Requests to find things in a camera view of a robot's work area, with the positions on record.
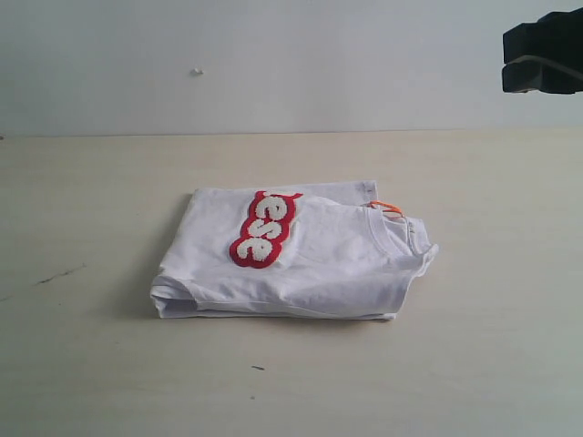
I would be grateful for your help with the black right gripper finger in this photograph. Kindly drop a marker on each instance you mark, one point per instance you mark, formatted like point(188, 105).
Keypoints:
point(532, 76)
point(553, 40)

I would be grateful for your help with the white t-shirt red lettering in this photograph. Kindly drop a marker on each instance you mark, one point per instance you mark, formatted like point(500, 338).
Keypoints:
point(308, 251)

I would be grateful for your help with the orange size tag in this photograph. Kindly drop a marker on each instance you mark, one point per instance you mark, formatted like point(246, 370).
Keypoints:
point(385, 207)

